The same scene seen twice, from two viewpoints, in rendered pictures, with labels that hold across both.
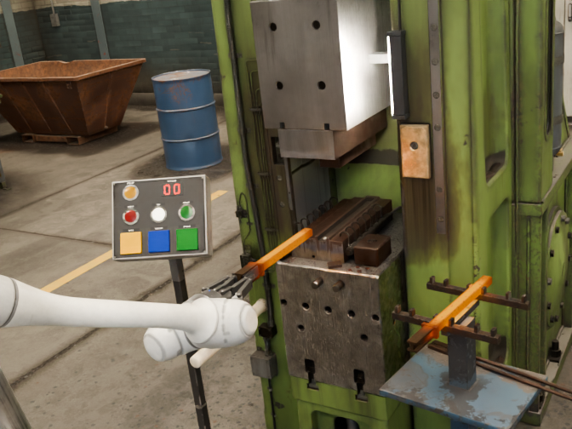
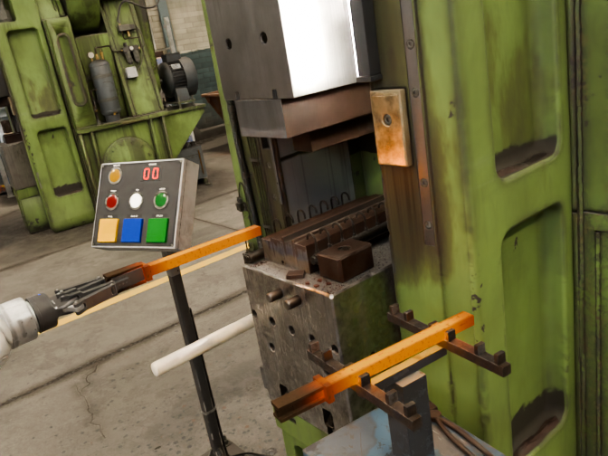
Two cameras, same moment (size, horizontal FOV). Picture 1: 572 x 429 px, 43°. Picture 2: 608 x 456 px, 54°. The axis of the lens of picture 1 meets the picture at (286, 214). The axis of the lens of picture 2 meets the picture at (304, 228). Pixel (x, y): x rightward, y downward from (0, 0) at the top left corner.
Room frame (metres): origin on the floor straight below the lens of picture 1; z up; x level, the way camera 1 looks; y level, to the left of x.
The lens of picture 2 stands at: (0.86, -0.68, 1.51)
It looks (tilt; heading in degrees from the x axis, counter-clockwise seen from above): 18 degrees down; 21
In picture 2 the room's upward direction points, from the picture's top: 10 degrees counter-clockwise
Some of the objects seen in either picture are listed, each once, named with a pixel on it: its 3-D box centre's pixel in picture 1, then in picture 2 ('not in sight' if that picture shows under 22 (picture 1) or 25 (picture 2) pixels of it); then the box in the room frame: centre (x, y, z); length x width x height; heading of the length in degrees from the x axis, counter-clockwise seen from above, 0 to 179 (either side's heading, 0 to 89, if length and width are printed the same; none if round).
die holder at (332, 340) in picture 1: (363, 293); (367, 312); (2.40, -0.25, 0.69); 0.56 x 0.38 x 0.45; 148
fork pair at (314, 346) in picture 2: (422, 294); (362, 330); (1.91, -0.37, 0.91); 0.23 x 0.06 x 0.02; 140
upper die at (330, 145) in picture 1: (334, 128); (321, 102); (2.42, -0.20, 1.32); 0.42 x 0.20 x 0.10; 148
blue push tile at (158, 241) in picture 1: (159, 241); (133, 230); (2.35, 0.45, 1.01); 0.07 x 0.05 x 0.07; 83
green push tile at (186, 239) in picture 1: (187, 239); (157, 230); (2.34, 0.35, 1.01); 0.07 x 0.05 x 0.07; 83
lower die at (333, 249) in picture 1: (343, 225); (340, 227); (2.42, -0.20, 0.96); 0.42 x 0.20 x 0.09; 148
